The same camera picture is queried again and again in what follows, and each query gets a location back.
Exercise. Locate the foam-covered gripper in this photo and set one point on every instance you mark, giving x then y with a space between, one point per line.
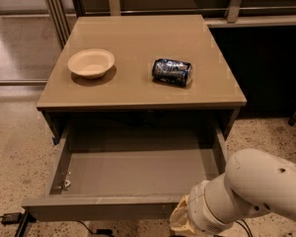
197 208

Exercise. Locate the grey top drawer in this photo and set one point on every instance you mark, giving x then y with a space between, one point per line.
132 174

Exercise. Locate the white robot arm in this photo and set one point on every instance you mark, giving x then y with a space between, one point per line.
253 184

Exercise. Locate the small metal drawer lock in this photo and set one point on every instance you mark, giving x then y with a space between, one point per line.
66 184

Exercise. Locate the grey drawer cabinet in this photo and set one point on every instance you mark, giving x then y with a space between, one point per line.
136 42

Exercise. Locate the crushed blue soda can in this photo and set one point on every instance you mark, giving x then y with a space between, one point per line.
172 71

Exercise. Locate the black power adapter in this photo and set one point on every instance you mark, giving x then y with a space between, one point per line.
11 218

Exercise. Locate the white paper bowl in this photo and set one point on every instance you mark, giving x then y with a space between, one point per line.
91 63

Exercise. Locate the metal rail frame background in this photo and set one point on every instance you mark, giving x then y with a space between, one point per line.
218 13

